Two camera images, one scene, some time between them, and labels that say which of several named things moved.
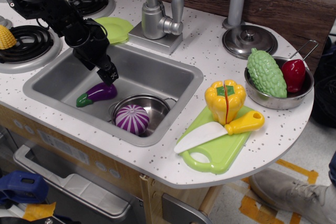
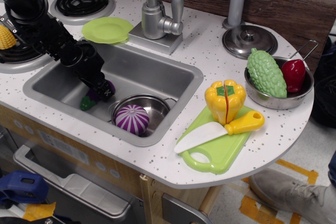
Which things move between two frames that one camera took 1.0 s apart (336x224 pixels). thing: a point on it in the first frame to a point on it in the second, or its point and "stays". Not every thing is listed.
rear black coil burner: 92,3 stays
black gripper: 93,53 to 87,63
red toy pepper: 294,71 stays
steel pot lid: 239,42 stays
